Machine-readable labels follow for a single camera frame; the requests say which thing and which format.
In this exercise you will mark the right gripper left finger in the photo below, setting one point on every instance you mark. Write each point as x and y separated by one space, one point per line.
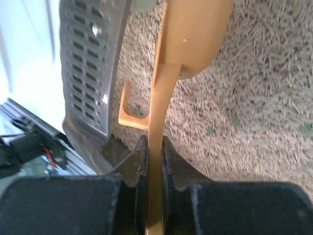
111 204

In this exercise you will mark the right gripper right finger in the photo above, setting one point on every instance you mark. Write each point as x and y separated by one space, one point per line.
196 205

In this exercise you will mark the dark brown litter box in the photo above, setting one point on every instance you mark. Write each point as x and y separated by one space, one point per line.
248 116

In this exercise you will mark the yellow litter scoop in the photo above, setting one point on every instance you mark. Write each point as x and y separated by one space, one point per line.
191 32

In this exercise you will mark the white plastic tray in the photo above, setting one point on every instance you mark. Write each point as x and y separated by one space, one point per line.
29 48

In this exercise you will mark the aluminium front rail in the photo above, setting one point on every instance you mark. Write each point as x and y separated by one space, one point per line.
59 158

